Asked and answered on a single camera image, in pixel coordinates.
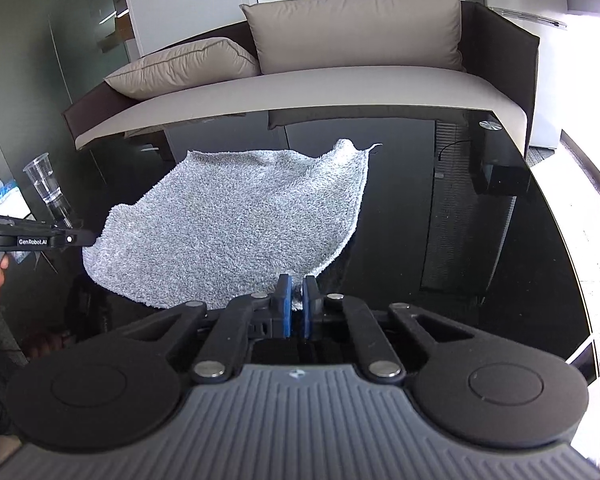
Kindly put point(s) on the grey terry towel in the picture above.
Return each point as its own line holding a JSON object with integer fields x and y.
{"x": 230, "y": 220}

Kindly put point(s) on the tissue pack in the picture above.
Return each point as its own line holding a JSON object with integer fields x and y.
{"x": 2, "y": 197}

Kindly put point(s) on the large beige sofa pillow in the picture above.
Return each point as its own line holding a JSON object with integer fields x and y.
{"x": 355, "y": 30}

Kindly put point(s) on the black box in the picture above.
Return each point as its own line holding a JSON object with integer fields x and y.
{"x": 507, "y": 179}

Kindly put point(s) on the clear plastic cup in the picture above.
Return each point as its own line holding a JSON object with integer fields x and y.
{"x": 44, "y": 180}

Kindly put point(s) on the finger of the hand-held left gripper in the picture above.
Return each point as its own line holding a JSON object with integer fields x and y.
{"x": 75, "y": 238}

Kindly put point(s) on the white refrigerator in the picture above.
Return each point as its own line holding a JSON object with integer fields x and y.
{"x": 555, "y": 60}

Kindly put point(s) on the small beige sofa pillow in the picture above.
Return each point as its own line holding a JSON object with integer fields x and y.
{"x": 180, "y": 67}

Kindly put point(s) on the brown sofa with beige seat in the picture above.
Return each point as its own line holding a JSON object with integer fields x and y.
{"x": 360, "y": 90}

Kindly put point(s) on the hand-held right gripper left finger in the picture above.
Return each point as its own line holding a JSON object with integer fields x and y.
{"x": 283, "y": 305}

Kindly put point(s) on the round metal table fitting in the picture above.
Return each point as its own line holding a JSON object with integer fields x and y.
{"x": 490, "y": 125}

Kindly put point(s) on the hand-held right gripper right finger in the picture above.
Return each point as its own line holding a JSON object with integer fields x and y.
{"x": 310, "y": 307}

